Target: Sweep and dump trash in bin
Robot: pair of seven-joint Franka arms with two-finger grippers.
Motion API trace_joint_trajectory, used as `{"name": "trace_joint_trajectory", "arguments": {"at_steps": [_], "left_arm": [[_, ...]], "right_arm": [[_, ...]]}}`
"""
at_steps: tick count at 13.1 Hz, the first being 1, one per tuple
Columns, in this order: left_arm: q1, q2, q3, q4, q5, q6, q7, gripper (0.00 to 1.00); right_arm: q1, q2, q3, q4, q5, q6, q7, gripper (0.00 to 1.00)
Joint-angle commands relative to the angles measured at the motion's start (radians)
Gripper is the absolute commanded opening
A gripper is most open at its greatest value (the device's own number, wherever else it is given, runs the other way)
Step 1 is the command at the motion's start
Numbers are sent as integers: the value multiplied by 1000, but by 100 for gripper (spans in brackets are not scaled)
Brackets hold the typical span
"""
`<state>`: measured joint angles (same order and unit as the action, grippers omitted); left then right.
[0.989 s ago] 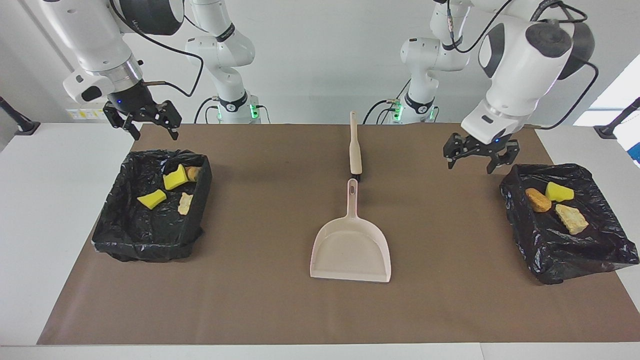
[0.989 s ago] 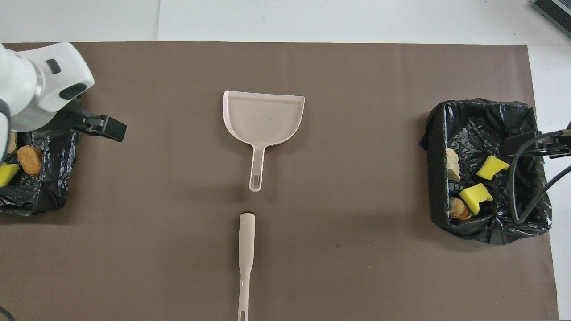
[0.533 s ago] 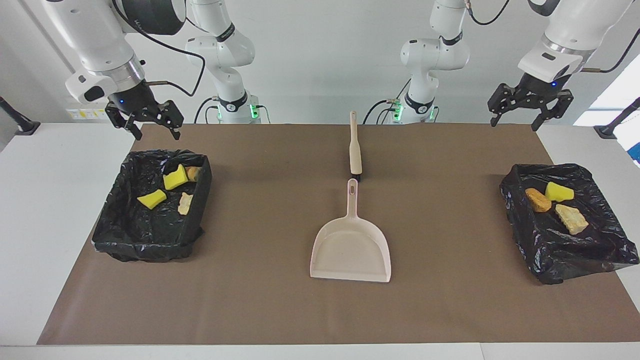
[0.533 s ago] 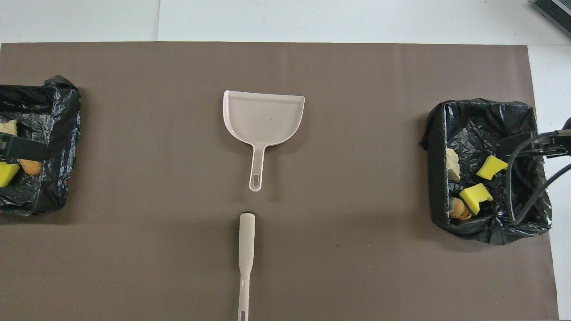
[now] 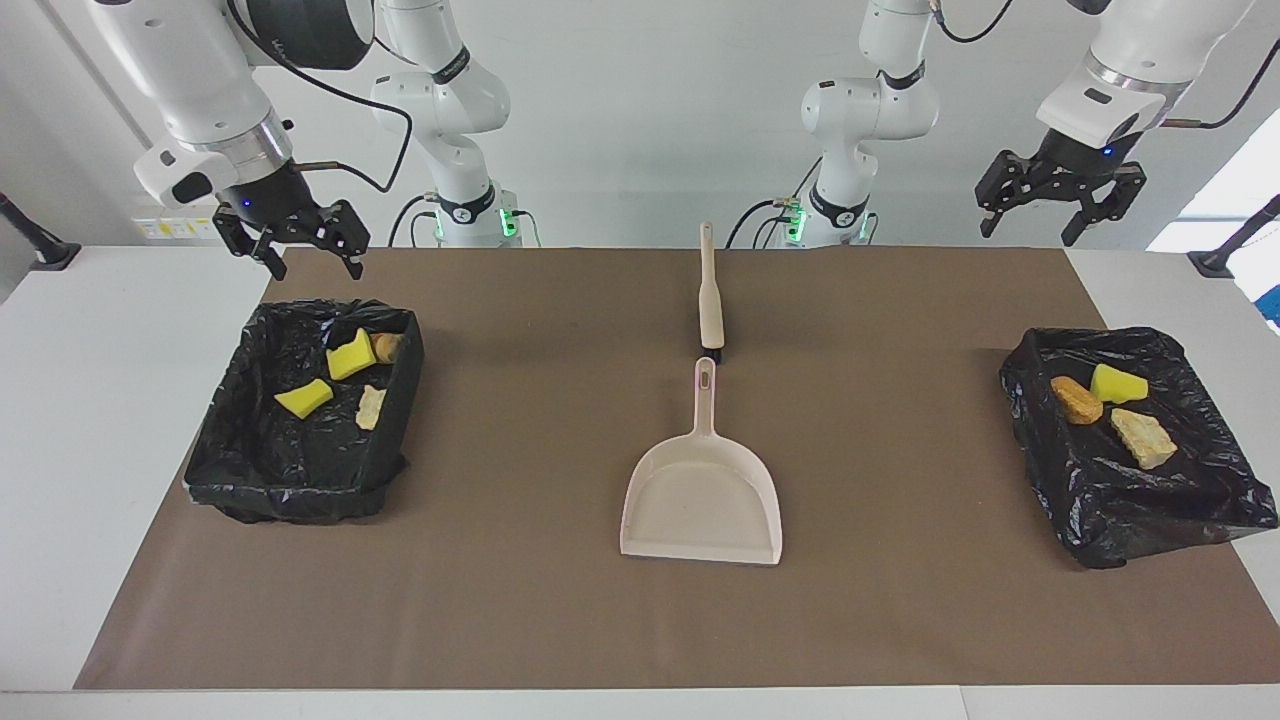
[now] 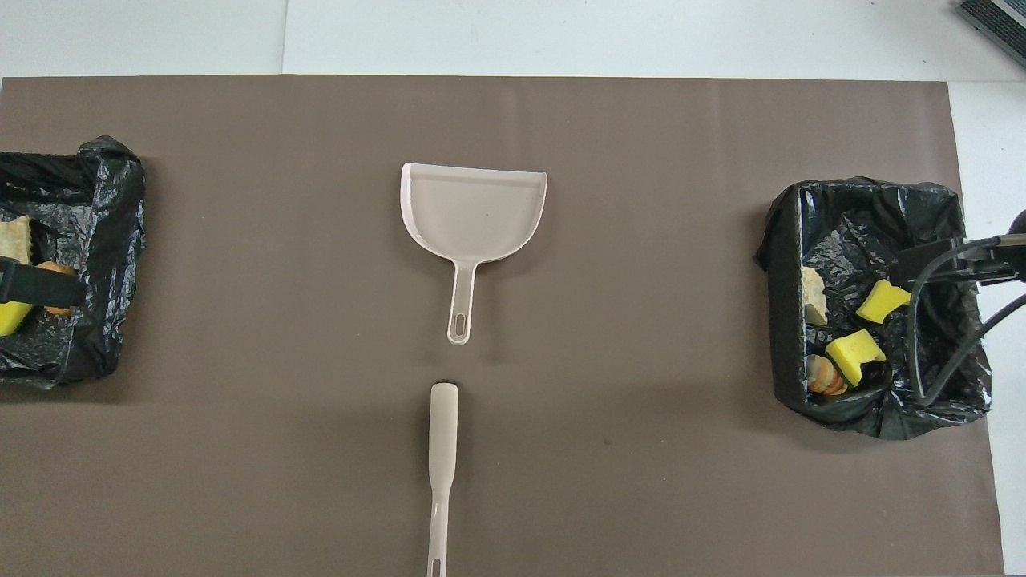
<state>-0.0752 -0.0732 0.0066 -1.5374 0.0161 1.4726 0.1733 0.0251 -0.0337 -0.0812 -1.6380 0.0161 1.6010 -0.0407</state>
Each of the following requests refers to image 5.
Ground small yellow sponge piece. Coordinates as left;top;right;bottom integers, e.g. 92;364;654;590
274;378;334;420

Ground white and blue box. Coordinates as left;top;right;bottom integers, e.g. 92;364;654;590
1228;235;1280;336

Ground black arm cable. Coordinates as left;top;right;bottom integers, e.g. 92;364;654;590
225;0;414;195
925;0;1280;131

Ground notched yellow sponge piece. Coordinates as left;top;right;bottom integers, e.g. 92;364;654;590
326;328;378;382

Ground pale beige bread chunk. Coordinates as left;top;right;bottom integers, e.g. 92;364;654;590
1110;407;1179;471

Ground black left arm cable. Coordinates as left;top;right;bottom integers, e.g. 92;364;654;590
925;0;1280;131

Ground pale pink plastic dustpan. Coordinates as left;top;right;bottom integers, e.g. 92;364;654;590
619;356;784;567

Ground black bag lined bin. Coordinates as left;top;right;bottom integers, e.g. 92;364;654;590
184;298;425;526
999;326;1280;571

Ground black base cable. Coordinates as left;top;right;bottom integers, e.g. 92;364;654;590
725;197;801;249
388;193;441;248

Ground beige hand brush black bristles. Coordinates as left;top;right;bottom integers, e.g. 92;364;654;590
698;221;726;359

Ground brown paper table mat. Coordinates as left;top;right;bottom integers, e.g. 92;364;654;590
75;247;1280;691

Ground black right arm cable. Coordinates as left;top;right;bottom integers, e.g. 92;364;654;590
225;0;414;195

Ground white wall outlet box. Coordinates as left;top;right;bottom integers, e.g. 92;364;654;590
131;192;239;241

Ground brown bread roll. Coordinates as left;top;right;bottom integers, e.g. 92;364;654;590
1050;376;1104;426

